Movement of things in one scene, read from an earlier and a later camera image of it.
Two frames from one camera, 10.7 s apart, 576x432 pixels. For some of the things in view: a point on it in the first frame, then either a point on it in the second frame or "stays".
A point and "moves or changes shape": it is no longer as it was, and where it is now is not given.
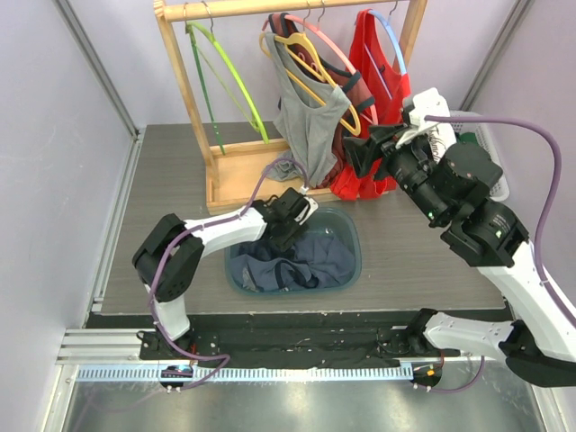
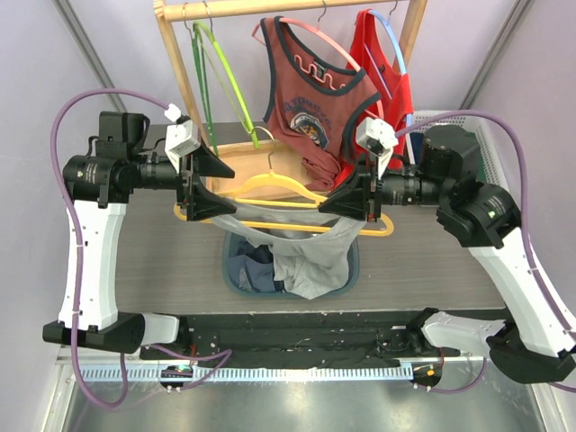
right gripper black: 383,148 → 370,190
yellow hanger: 301,45 → 181,210
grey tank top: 308,122 → 310,249
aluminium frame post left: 67,13 stays
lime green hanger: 253,119 moves or changes shape
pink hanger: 341,53 → 312,65
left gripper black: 283,243 → 191,192
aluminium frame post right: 517,17 stays
